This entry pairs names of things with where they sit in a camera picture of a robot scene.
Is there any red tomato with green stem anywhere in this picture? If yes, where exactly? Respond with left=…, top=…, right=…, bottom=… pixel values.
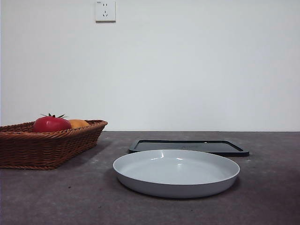
left=32, top=112, right=72, bottom=133

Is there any pale grey round plate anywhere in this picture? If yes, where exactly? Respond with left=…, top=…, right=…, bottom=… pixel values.
left=112, top=149, right=241, bottom=199

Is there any dark rectangular cutting board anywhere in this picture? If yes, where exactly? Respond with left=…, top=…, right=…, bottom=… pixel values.
left=128, top=139, right=250, bottom=157

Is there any orange round fruit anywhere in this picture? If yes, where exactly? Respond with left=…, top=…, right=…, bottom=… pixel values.
left=67, top=119, right=90, bottom=129

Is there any brown wicker basket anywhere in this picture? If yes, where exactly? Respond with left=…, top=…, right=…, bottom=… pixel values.
left=0, top=120, right=108, bottom=171

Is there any white wall socket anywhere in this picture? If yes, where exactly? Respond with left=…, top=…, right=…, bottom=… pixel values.
left=95, top=0, right=116, bottom=23

